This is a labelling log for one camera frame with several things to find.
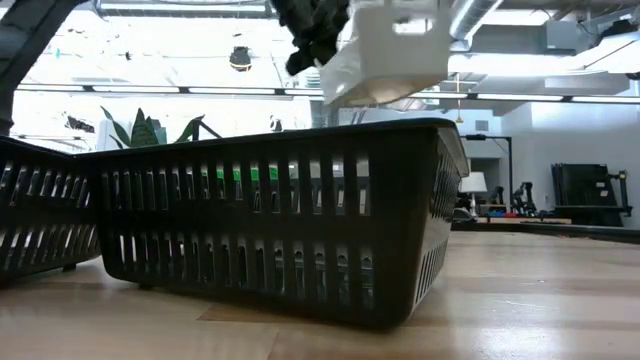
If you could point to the white table lamp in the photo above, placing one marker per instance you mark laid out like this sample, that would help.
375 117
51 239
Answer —
473 182

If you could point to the silver ribbed ventilation duct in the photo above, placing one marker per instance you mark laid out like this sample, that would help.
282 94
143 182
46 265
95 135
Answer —
322 114

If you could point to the black equipment cart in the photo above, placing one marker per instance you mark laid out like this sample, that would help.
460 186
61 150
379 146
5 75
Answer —
585 190

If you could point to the square wall vent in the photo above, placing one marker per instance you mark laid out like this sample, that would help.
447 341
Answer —
481 125

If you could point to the black slotted plastic basket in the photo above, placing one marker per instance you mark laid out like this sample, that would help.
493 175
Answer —
45 217
240 220

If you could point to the green snake plant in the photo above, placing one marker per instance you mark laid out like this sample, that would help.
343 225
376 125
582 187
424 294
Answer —
142 132

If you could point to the long ceiling light bar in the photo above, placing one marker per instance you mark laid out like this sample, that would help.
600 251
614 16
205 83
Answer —
225 90

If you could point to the black background gantry frame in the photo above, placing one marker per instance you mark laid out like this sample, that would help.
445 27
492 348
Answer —
480 136

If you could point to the black cross frame rail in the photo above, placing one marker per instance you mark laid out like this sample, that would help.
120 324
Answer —
575 231

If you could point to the black background robot arm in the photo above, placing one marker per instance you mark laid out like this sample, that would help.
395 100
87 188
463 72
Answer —
522 202

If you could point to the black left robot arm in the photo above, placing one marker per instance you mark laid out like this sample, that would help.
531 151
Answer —
30 45

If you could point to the green slotted plastic basket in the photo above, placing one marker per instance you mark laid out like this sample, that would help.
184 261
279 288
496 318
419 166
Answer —
254 174

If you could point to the background wooden workbench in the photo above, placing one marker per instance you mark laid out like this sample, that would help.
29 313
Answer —
530 220

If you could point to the silver smooth ventilation duct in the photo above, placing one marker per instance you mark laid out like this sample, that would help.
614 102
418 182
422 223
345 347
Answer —
475 15

